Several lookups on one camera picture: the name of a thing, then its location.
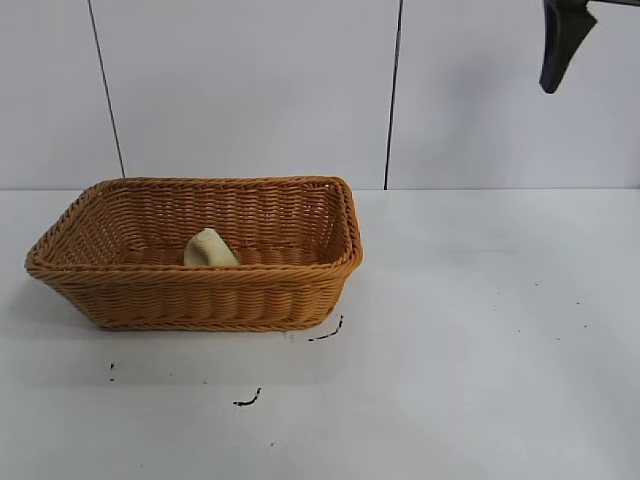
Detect woven wicker rectangular basket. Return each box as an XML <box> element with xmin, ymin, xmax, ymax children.
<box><xmin>25</xmin><ymin>174</ymin><xmax>365</xmax><ymax>333</ymax></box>

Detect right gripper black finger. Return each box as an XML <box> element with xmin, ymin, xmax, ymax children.
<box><xmin>538</xmin><ymin>0</ymin><xmax>599</xmax><ymax>95</ymax></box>

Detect pale yellow egg yolk pastry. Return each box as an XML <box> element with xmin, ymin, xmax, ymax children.
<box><xmin>183</xmin><ymin>227</ymin><xmax>242</xmax><ymax>269</ymax></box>

